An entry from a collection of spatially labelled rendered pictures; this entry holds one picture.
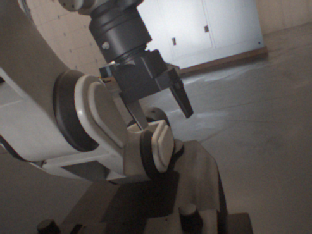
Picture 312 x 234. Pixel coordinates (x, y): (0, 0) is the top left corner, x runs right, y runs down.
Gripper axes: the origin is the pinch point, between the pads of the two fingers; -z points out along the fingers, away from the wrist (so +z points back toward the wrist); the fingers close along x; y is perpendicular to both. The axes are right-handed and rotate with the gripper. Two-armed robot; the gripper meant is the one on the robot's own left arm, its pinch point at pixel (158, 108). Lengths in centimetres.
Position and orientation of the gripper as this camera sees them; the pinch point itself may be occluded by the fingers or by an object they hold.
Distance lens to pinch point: 46.7
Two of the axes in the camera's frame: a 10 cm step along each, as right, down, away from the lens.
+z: -4.5, -8.7, -1.8
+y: 5.5, -4.3, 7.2
